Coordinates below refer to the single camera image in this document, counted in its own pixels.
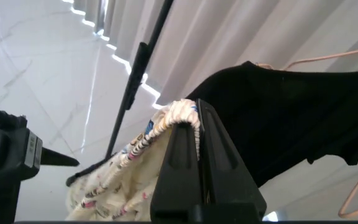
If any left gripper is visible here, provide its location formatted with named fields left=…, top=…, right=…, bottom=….
left=0, top=128, right=80, bottom=194

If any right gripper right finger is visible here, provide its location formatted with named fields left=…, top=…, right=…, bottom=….
left=196, top=98, right=267, bottom=222

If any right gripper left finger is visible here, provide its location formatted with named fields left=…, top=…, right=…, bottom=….
left=150, top=122, right=203, bottom=222

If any cream printed garment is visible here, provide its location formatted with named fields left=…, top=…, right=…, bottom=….
left=65, top=98, right=202, bottom=222

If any black short-sleeved shirt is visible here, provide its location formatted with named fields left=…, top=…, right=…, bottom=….
left=185, top=60, right=358, bottom=188

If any black clothes rack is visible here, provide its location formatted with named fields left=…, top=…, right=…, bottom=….
left=65, top=0, right=175, bottom=187

